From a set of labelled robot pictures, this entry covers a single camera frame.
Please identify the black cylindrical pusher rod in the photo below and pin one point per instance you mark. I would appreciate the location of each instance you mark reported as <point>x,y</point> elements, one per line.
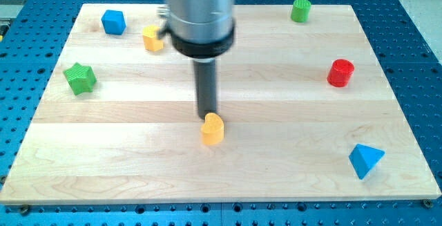
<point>205,86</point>

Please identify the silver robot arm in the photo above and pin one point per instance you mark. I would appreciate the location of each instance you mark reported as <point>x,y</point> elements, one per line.
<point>201,30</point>

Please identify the yellow hexagon block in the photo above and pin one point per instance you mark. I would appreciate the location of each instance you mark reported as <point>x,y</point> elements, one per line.
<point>151,42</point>

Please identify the wooden board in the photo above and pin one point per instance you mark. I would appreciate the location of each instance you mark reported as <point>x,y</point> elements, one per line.
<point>288,133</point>

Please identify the yellow heart block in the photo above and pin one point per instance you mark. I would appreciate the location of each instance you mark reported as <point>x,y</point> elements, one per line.
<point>212,131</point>

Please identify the blue cube block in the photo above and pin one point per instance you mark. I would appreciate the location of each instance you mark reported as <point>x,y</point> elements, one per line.
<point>113,22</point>

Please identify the green cylinder block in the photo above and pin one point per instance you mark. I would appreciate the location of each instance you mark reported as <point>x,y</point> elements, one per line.
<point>300,11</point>

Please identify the green star block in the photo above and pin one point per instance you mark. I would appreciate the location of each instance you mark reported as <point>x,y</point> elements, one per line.
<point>80,78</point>

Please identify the red cylinder block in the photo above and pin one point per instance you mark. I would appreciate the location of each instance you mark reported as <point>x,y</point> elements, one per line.
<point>340,73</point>

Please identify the blue triangle block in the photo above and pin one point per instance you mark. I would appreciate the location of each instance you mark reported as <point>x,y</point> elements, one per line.
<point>364,158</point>

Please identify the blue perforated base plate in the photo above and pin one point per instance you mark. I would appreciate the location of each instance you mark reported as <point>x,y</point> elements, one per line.
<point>35,40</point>

